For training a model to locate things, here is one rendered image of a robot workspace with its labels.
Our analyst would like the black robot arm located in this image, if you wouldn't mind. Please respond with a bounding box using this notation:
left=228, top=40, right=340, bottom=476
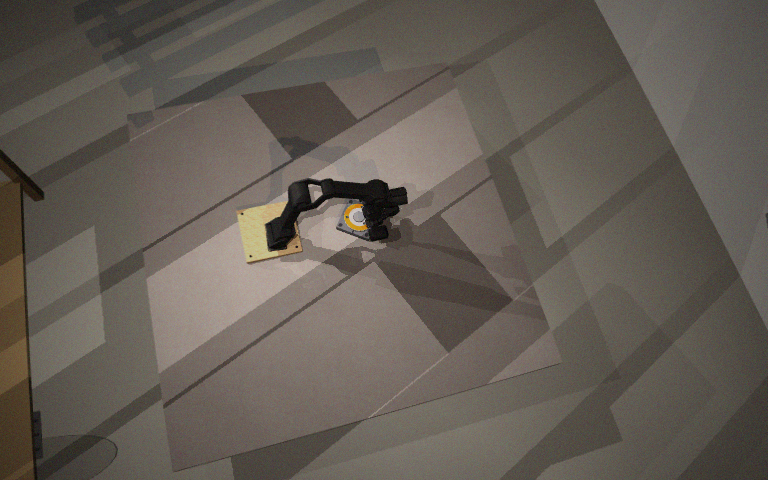
left=264, top=178, right=408, bottom=251

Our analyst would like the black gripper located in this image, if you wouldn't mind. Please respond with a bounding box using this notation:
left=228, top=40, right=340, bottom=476
left=362, top=206, right=389, bottom=242

